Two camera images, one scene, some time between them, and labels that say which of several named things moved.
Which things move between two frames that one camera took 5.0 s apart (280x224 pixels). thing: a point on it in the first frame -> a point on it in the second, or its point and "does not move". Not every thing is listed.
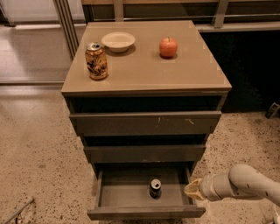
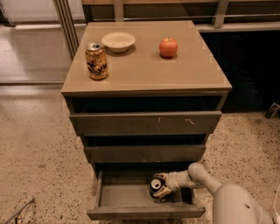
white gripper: [208, 187] -> [173, 182]
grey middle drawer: [142, 154] does not move
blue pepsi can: [155, 188] does not move
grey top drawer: [144, 123] does not move
